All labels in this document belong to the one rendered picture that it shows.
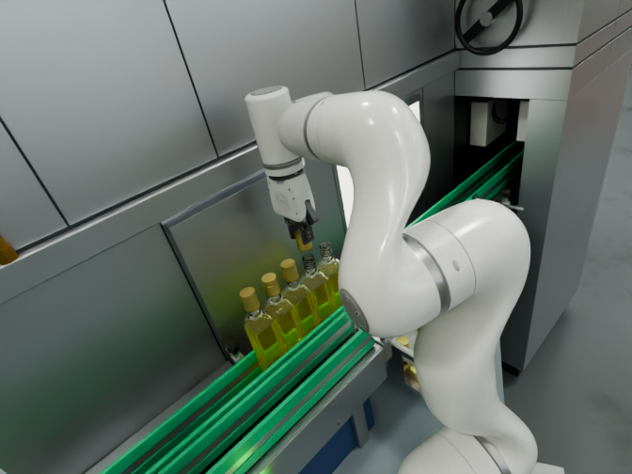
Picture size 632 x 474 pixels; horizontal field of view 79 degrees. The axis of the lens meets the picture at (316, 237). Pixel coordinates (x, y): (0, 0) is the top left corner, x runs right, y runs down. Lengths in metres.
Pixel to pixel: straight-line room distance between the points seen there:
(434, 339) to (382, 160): 0.24
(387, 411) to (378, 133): 1.01
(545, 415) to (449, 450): 1.57
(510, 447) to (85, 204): 0.80
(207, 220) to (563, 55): 1.12
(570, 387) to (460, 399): 1.84
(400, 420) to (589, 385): 1.32
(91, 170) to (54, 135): 0.08
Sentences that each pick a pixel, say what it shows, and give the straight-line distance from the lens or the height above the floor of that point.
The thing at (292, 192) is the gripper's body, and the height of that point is 1.51.
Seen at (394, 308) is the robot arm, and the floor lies 1.58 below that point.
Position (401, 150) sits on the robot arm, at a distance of 0.40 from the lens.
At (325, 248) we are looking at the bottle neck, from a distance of 0.94.
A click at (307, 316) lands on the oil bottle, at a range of 0.96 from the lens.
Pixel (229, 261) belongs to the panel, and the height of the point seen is 1.34.
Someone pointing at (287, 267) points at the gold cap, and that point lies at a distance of 0.87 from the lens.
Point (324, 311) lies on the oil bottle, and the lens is 1.00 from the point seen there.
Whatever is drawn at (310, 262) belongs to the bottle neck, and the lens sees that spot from 0.91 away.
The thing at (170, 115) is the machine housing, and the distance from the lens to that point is 0.84.
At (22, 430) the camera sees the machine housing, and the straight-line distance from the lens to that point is 1.00.
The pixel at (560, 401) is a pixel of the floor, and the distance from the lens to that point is 2.30.
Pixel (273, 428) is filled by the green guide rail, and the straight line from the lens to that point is 0.90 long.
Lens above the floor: 1.84
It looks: 33 degrees down
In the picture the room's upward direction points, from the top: 13 degrees counter-clockwise
